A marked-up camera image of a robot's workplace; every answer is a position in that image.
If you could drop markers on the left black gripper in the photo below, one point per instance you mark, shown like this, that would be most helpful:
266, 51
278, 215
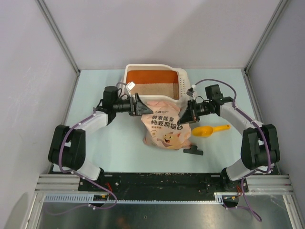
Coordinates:
137, 107

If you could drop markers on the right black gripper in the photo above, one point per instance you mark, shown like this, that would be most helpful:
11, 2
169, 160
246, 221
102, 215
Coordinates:
188, 116

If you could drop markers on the yellow plastic scoop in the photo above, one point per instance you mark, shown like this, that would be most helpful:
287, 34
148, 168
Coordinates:
207, 131

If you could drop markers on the pink cat litter bag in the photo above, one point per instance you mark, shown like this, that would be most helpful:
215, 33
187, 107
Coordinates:
162, 128

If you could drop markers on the black bag clip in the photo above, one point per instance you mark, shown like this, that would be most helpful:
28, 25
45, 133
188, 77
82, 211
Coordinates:
193, 150

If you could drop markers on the white orange litter box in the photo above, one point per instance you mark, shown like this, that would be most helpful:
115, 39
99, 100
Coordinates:
157, 82

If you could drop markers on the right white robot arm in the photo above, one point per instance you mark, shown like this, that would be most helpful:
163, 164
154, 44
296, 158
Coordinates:
259, 148

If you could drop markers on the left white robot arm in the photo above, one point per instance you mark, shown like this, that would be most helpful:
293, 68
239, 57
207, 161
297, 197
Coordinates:
68, 146

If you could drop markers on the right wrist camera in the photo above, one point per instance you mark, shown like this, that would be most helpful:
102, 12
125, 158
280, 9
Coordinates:
191, 92

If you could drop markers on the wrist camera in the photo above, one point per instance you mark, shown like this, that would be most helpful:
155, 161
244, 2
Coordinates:
129, 86
191, 92

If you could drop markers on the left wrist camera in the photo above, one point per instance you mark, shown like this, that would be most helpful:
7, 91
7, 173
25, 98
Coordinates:
129, 86

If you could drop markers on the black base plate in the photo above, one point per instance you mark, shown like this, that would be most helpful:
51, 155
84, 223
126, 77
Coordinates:
164, 186

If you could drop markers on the aluminium frame rail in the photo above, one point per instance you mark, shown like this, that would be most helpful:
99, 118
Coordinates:
257, 184

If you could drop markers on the grey cable duct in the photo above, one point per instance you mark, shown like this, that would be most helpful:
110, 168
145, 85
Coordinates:
76, 198

